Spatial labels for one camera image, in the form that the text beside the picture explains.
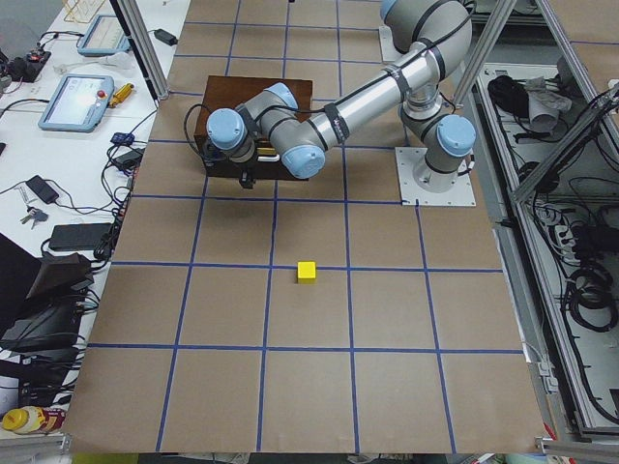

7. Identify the dark wooden drawer box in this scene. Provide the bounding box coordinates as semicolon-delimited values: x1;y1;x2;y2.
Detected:
193;75;313;181

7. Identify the far blue teach pendant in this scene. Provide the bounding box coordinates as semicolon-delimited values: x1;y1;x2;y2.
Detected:
76;14;130;56

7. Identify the keys bunch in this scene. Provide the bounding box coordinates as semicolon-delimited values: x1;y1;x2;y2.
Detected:
20;206;48;228

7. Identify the yellow bottle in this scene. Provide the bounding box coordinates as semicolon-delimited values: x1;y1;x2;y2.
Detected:
1;406;67;435

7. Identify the aluminium frame post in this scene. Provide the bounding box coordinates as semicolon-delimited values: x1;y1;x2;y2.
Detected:
109;0;169;102

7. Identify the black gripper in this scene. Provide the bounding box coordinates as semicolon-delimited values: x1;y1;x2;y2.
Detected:
239;165;255;189

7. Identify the black smartphone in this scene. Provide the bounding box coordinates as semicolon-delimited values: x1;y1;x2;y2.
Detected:
25;175;59;204

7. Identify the black laptop brick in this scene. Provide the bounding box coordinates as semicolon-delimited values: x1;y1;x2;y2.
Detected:
48;222;112;251

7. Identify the near blue teach pendant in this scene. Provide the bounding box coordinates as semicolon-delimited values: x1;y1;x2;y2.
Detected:
38;73;114;132

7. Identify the blue teach pendant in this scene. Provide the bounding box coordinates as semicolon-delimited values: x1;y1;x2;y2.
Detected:
38;73;114;132
76;14;130;56

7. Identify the yellow block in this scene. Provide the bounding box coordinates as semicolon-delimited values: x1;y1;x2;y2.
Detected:
297;261;317;283

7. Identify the yellow screwdriver tool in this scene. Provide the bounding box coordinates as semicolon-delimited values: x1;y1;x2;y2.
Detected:
108;82;134;108

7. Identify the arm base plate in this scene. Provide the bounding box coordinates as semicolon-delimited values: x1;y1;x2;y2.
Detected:
395;147;476;208
378;25;412;63

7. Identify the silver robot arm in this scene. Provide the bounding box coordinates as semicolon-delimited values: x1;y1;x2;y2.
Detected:
199;1;472;189

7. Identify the black power adapter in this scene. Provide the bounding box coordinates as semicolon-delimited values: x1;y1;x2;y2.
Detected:
154;28;178;46

